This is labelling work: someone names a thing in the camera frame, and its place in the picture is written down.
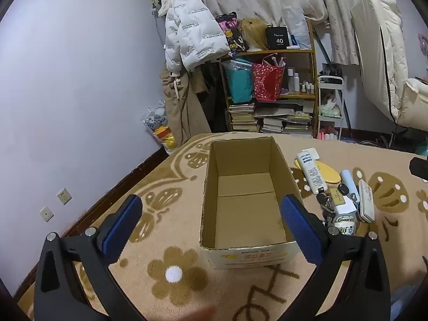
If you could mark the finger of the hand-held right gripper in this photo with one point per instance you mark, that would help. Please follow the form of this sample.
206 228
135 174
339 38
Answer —
419 169

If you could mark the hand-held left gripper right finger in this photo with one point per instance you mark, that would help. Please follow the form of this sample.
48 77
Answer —
299 227

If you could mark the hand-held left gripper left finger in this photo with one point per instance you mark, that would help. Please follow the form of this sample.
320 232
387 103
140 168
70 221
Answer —
122 227

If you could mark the bunch of black keys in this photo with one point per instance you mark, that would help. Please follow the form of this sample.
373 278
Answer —
322 204

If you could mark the clear heart-shaped case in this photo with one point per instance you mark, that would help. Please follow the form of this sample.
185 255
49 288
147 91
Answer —
344 219

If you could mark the cardboard box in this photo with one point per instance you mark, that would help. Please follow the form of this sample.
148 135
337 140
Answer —
247 214

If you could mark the white TV remote control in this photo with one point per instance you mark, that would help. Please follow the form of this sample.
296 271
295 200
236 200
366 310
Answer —
312 174

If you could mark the black car key fob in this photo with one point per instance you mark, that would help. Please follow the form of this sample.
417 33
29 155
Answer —
342 189

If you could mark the slim white air-conditioner remote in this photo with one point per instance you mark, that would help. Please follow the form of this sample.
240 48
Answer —
366 202

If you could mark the light blue handheld device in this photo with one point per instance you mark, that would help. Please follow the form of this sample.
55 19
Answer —
347 180

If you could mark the teal plastic basin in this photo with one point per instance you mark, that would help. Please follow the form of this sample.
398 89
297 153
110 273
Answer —
424 147

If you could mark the yellow oval board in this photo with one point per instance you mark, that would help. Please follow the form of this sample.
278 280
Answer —
329 174

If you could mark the pale green packet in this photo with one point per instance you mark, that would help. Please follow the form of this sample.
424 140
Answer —
329 111

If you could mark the bag of plush toys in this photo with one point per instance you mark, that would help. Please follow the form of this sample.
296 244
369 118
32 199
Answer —
160 123

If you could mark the cream folded mattress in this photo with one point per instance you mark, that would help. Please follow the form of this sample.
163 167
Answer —
384 57

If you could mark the grey flat cardboard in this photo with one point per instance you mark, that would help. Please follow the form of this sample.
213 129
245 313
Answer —
276 111

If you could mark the light blue cloth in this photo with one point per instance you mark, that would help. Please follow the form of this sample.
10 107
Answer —
404 296

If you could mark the white metal cart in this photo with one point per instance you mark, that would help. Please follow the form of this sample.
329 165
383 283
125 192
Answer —
329 80

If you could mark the beige coat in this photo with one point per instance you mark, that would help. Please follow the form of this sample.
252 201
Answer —
180 107

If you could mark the row of small bottles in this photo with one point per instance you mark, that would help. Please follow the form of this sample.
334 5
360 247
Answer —
308 88

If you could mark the tall white bottle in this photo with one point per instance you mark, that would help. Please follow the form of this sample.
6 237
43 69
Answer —
297 82
290 80

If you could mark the red gift bag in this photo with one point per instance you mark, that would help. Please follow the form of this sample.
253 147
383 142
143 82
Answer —
267 82

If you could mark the dark hanging clothes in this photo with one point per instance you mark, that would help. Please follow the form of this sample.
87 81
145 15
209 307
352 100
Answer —
209 97

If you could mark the teal bag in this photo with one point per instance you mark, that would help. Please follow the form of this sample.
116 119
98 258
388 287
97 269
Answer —
239 80

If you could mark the yellow wooden shelf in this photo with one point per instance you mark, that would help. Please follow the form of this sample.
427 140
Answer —
301 53

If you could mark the clear plastic bag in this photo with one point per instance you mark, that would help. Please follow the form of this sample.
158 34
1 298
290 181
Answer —
297 26

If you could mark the black box with white print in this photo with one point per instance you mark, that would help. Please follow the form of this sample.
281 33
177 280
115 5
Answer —
279 38

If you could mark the blond wig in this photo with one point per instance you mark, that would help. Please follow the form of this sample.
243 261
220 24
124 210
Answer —
254 33

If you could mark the black printed bag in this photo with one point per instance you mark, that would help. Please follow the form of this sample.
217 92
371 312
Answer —
230 31

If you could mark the white puffer jacket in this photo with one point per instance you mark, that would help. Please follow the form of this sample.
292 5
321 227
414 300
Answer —
192 30

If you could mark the white wall outlet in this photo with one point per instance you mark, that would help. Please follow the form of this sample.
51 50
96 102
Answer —
64 196
46 213

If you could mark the pink wall decoration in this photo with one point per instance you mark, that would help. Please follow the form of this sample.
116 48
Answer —
423 43

